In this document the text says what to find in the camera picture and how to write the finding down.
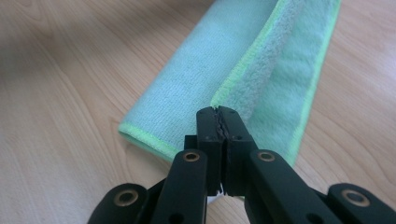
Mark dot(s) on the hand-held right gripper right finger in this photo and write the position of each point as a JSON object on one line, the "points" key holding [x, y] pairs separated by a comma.
{"points": [[235, 137]]}

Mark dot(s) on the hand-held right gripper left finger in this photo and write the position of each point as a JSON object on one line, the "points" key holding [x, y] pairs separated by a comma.
{"points": [[211, 130]]}

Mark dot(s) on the green microfibre towel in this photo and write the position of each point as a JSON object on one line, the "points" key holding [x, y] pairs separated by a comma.
{"points": [[199, 71]]}

